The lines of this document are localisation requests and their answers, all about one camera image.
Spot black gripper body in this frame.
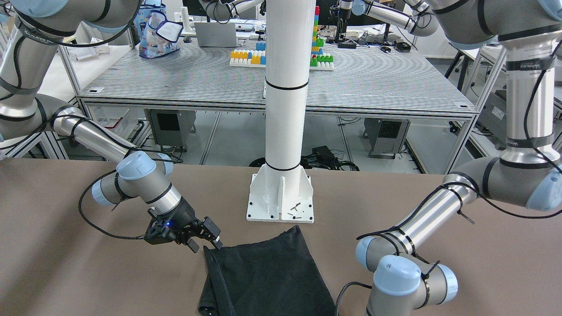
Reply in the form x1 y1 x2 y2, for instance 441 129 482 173
144 198 203 245

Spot black printed t-shirt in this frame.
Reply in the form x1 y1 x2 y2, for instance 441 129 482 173
198 225 335 316

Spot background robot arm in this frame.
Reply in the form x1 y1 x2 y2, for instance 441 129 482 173
333 0 439 43

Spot white plastic crate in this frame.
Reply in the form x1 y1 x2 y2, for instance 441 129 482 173
93 107 138 139

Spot striped background table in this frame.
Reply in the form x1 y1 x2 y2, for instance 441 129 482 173
76 37 480 176

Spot colourful toy block set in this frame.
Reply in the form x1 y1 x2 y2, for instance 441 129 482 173
229 0 335 74

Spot blue white plastic bag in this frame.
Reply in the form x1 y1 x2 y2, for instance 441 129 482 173
133 0 183 59

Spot silver laptop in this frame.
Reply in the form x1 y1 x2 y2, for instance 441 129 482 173
194 22 237 48

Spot white camera pole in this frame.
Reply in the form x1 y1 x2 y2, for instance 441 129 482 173
246 0 315 224

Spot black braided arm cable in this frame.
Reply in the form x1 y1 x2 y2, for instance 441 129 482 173
336 57 562 316
0 26 185 241

